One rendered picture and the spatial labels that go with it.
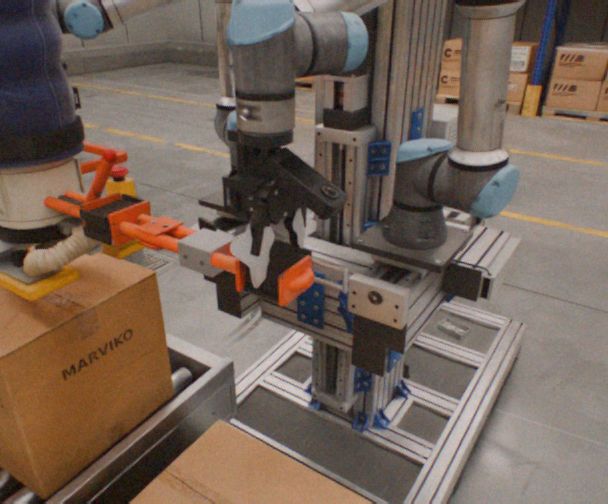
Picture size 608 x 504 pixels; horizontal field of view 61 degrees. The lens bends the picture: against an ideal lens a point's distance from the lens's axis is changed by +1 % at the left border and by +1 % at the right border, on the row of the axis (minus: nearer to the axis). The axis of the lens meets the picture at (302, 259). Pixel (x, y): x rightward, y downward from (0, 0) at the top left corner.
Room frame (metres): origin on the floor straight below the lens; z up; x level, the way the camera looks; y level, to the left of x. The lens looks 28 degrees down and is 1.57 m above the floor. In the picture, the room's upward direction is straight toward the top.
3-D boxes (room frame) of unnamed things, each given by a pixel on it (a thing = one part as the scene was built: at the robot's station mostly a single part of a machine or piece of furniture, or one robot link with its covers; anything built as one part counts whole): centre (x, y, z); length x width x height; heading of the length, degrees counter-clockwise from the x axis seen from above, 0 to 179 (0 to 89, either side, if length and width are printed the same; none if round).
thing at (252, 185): (0.67, 0.05, 1.35); 0.09 x 0.08 x 0.12; 56
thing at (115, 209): (0.85, 0.33, 1.20); 0.10 x 0.08 x 0.06; 147
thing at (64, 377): (1.11, 0.72, 0.75); 0.60 x 0.40 x 0.40; 58
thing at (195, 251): (0.73, 0.15, 1.20); 0.07 x 0.07 x 0.04; 57
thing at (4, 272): (0.91, 0.59, 1.10); 0.34 x 0.10 x 0.05; 57
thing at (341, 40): (0.75, -0.02, 1.50); 0.11 x 0.11 x 0.08; 42
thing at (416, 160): (1.12, -0.27, 1.20); 0.13 x 0.12 x 0.14; 42
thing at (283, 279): (0.65, 0.04, 1.20); 0.08 x 0.07 x 0.05; 57
